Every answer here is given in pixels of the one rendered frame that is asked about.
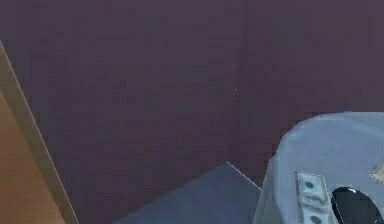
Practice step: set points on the beige crumpled paper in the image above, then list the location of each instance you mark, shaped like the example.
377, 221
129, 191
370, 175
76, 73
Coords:
379, 171

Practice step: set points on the white green paper banknote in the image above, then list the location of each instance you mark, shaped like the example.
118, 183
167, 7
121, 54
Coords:
312, 198

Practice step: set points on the black oval object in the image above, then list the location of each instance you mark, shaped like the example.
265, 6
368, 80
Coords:
355, 206

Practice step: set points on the pale grey bin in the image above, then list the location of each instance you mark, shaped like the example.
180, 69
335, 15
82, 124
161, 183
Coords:
333, 146

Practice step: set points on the brown wooden door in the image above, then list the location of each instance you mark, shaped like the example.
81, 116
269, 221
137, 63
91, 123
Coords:
20, 160

